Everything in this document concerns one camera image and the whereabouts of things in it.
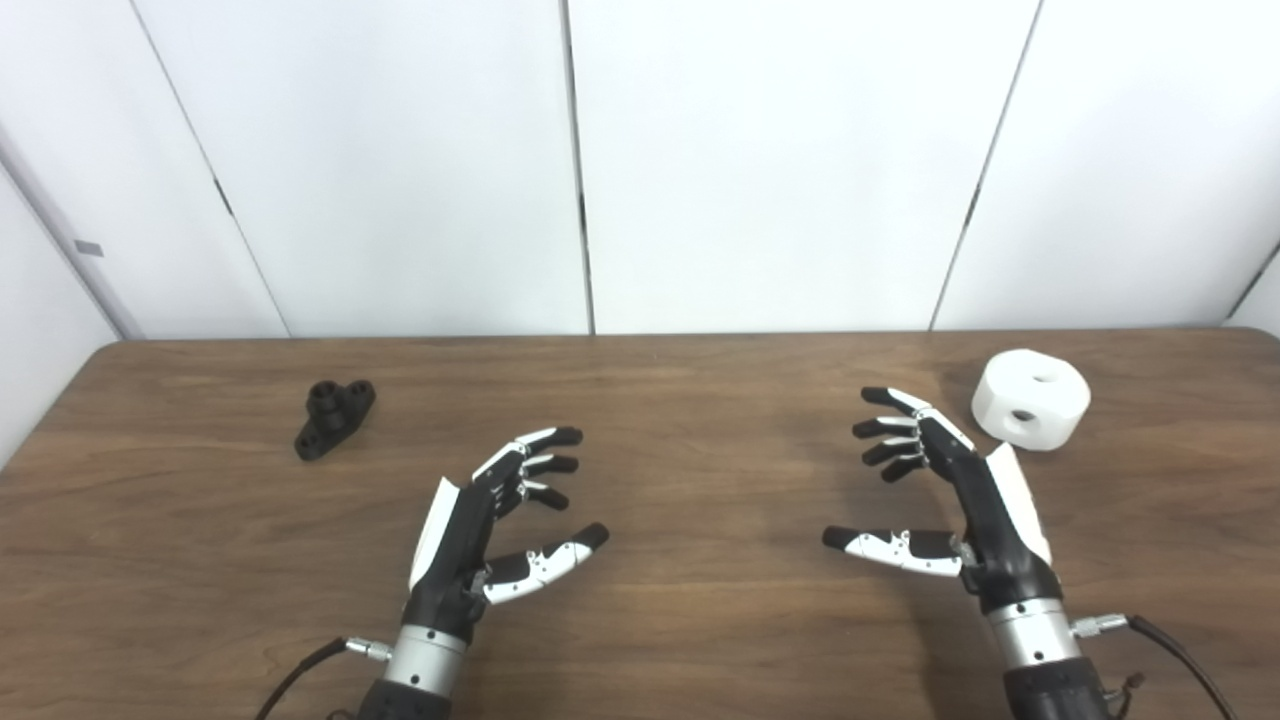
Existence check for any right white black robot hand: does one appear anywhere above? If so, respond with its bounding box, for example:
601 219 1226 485
822 386 1065 614

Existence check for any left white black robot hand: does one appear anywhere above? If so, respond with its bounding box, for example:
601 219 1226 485
402 426 610 642

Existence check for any round white cylinder piece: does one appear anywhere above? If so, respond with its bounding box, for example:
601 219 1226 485
971 349 1092 452

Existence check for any black flanged holder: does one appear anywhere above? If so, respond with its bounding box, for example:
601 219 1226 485
294 380 377 461

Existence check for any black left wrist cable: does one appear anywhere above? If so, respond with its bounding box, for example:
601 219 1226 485
254 637 393 720

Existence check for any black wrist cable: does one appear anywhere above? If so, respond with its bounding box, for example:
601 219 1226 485
1070 613 1241 720
254 637 393 720

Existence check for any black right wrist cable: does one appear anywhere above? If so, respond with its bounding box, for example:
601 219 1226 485
1070 613 1241 720

